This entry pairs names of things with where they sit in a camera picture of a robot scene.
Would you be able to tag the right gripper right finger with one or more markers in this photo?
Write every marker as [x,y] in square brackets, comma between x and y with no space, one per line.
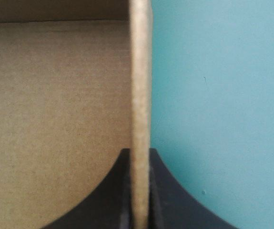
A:
[172,202]

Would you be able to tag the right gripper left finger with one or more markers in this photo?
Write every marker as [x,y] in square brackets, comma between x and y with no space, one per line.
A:
[108,200]

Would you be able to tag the brown cardboard box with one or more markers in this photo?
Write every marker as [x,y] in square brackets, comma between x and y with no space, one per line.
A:
[55,107]

